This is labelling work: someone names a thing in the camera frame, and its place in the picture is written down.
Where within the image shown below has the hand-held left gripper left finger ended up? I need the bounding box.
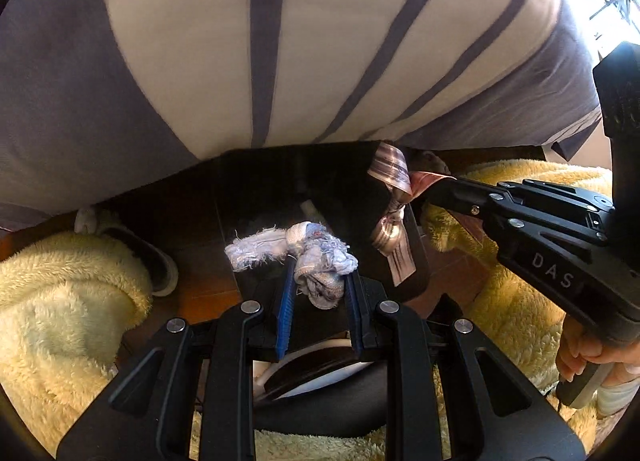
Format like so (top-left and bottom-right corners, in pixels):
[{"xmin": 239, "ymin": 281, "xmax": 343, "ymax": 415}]
[{"xmin": 56, "ymin": 257, "xmax": 301, "ymax": 461}]

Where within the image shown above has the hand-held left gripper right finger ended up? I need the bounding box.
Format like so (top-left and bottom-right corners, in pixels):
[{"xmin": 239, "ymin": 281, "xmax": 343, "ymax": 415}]
[{"xmin": 345, "ymin": 268, "xmax": 586, "ymax": 461}]

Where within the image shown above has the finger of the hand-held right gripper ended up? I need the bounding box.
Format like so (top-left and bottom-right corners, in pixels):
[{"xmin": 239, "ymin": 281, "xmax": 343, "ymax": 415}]
[
  {"xmin": 497, "ymin": 179, "xmax": 616, "ymax": 222},
  {"xmin": 422, "ymin": 177, "xmax": 610, "ymax": 247}
]

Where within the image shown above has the striped brown pink ribbon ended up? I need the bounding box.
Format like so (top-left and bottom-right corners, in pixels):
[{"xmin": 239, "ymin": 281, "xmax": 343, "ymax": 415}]
[{"xmin": 366, "ymin": 141, "xmax": 453, "ymax": 287}]

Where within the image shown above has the black square bin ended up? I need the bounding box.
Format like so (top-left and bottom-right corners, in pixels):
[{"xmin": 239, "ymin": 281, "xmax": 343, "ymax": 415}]
[{"xmin": 212, "ymin": 143, "xmax": 432, "ymax": 363}]

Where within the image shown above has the person's right hand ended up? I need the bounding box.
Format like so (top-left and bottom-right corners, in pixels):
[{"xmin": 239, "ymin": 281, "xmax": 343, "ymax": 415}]
[{"xmin": 556, "ymin": 317, "xmax": 640, "ymax": 392}]

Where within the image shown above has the yellow fluffy fleece cloth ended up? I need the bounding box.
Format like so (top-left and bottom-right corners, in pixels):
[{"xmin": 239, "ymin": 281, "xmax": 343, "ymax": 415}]
[
  {"xmin": 0, "ymin": 231, "xmax": 156, "ymax": 459},
  {"xmin": 422, "ymin": 161, "xmax": 616, "ymax": 442}
]

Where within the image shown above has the white round rimmed object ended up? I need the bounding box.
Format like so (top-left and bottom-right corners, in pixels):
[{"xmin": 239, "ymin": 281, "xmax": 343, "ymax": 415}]
[{"xmin": 254, "ymin": 338, "xmax": 383, "ymax": 399}]

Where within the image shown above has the white plastic tube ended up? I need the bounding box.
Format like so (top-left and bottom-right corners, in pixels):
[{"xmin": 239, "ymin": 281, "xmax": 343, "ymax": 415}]
[{"xmin": 299, "ymin": 198, "xmax": 328, "ymax": 224}]

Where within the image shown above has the grey white slipper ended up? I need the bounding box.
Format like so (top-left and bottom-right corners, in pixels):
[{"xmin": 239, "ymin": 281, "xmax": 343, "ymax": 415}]
[{"xmin": 74, "ymin": 206, "xmax": 178, "ymax": 298}]

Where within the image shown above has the blue white striped duvet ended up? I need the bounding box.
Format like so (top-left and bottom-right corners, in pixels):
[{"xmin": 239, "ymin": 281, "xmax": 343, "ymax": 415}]
[{"xmin": 0, "ymin": 0, "xmax": 608, "ymax": 232}]

